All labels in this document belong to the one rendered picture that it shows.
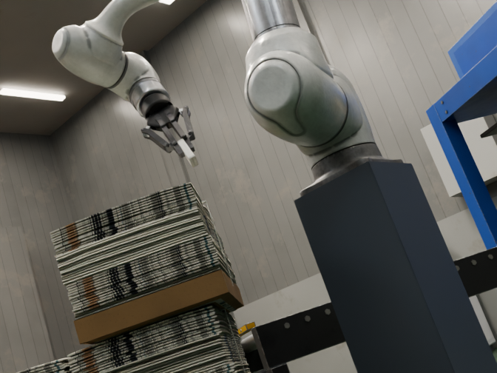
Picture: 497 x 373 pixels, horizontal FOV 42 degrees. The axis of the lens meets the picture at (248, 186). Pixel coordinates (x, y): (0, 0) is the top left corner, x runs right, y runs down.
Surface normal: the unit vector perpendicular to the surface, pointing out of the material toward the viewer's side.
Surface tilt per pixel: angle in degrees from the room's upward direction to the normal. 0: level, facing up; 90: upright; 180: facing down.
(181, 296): 93
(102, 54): 134
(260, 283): 90
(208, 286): 92
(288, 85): 95
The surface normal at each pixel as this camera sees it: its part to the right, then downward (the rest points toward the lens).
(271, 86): -0.41, 0.00
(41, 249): 0.71, -0.41
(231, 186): -0.63, 0.00
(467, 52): -0.92, 0.24
